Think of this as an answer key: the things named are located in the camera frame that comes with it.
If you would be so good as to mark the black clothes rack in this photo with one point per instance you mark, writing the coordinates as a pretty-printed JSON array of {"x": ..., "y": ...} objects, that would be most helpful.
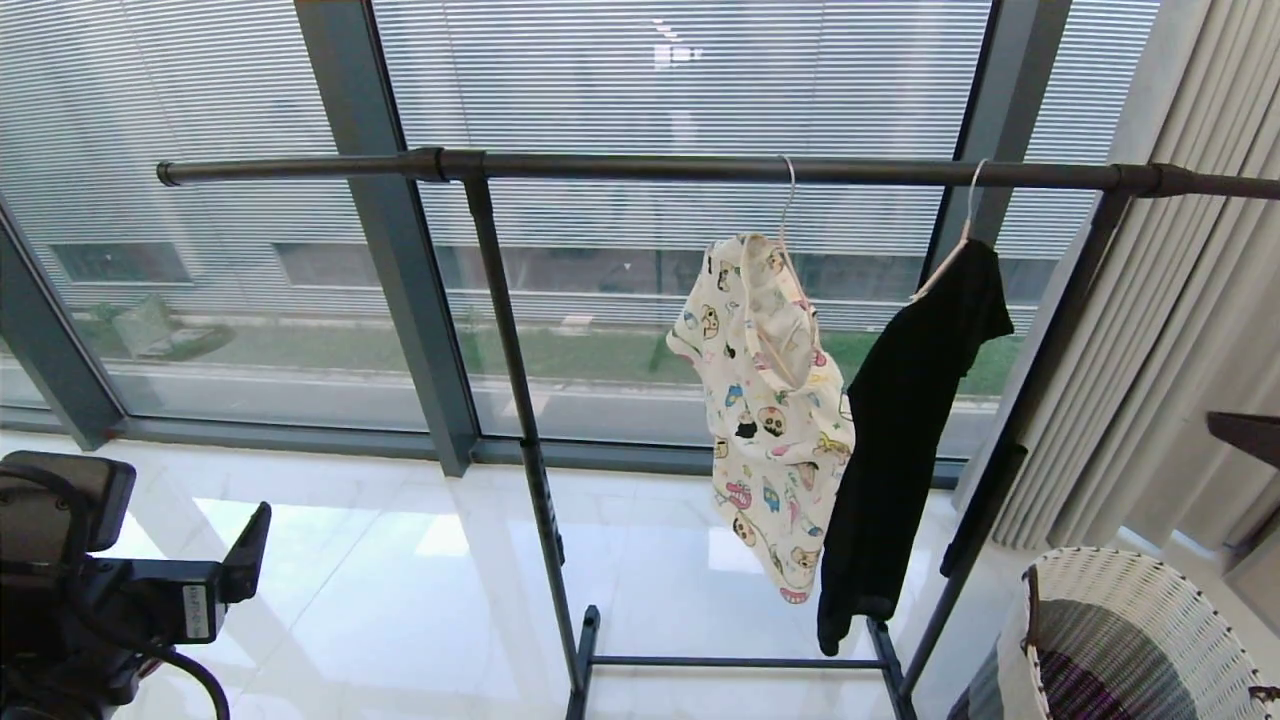
[{"x": 650, "y": 168}]

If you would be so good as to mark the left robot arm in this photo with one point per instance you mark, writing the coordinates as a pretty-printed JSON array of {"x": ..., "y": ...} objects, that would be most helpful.
[{"x": 50, "y": 670}]

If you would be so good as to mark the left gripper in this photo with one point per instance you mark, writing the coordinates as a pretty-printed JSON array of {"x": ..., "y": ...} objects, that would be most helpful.
[{"x": 160, "y": 600}]

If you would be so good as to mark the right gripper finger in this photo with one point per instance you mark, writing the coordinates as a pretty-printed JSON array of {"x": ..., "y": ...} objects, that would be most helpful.
[{"x": 1250, "y": 435}]

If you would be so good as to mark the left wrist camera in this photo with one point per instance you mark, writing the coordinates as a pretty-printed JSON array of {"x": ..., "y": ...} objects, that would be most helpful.
[{"x": 60, "y": 500}]

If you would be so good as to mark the pink clothes hanger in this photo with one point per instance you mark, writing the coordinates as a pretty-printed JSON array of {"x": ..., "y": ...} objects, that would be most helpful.
[
  {"x": 968, "y": 200},
  {"x": 790, "y": 190}
]

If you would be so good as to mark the beige curtain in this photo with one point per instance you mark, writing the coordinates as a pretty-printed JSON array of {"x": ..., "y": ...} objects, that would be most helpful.
[{"x": 1200, "y": 300}]

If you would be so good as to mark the window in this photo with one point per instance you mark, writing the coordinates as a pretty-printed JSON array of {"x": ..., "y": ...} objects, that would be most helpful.
[{"x": 650, "y": 80}]

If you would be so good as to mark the cream printed garment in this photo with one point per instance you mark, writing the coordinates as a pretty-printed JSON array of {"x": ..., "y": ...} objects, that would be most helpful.
[{"x": 780, "y": 450}]

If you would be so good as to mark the black garment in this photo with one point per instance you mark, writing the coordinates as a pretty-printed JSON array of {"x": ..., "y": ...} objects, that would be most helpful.
[{"x": 900, "y": 450}]

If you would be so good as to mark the white laundry basket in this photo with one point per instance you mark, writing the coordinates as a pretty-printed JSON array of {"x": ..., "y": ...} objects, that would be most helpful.
[{"x": 1150, "y": 600}]

